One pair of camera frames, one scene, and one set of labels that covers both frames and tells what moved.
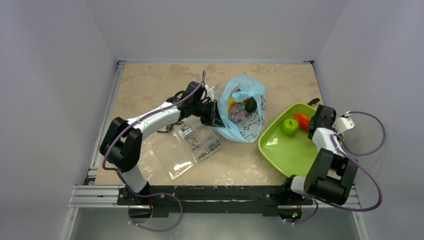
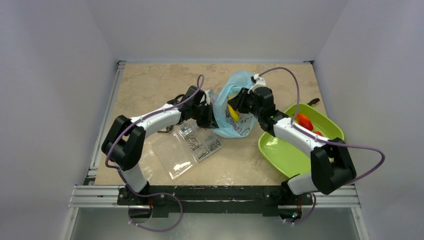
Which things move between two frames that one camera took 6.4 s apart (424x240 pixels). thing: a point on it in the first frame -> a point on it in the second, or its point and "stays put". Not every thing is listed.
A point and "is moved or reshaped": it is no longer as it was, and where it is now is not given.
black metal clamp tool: (168, 128) stays put
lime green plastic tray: (289, 156) stays put
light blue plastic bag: (239, 123) is moved or reshaped
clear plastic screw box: (190, 141) stays put
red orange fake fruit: (303, 121) stays put
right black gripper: (313, 121) -> (243, 105)
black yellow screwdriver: (313, 101) stays put
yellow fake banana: (232, 101) is moved or reshaped
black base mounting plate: (213, 199) stays put
